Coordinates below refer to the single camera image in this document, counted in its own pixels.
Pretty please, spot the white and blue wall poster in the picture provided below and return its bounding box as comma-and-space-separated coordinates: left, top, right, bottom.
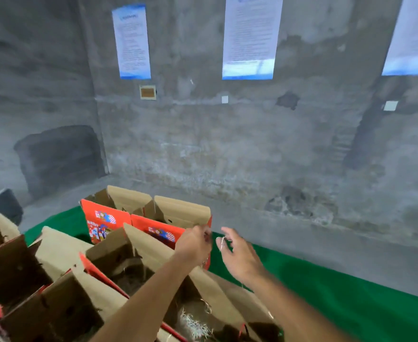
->
222, 0, 285, 81
381, 0, 418, 77
111, 5, 153, 80

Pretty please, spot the person's right forearm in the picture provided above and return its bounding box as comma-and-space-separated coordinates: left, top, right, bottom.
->
248, 270, 356, 342

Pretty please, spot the group of red fruit boxes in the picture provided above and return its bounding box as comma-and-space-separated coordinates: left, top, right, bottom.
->
80, 185, 213, 270

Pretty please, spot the yellow framed wall plate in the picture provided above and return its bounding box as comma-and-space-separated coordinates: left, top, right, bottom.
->
139, 85, 158, 101

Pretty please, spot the person's left hand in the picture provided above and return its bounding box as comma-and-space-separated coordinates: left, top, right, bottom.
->
173, 224, 214, 270

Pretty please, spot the grey plastic chair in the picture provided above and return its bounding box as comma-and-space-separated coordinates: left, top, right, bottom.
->
0, 188, 25, 227

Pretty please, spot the person's right hand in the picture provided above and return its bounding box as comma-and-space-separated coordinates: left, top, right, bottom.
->
215, 226, 267, 286

